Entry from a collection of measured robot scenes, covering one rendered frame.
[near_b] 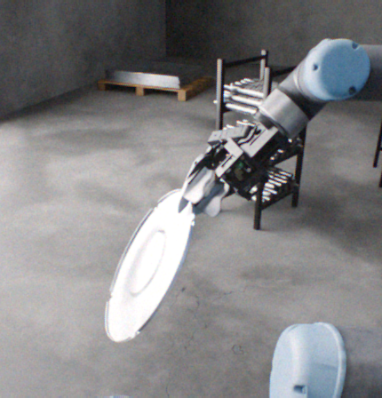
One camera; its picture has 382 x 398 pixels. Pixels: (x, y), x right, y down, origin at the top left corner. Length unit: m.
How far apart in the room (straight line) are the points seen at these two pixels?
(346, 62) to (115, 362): 1.59
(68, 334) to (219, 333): 0.65
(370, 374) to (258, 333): 1.60
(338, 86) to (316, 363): 0.33
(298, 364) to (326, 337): 0.04
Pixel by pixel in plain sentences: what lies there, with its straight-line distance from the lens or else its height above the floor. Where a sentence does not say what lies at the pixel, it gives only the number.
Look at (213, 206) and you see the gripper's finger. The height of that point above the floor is 1.07.
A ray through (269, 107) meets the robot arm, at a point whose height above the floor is 1.23.
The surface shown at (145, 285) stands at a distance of 0.79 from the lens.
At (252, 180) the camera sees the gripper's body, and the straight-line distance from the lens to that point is 0.73.
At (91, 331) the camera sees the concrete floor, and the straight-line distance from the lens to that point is 2.11.
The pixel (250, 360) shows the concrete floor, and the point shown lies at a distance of 1.97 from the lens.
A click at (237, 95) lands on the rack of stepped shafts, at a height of 0.75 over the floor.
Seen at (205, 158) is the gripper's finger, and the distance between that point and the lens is 0.75.
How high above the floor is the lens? 1.43
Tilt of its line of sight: 27 degrees down
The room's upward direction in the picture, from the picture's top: straight up
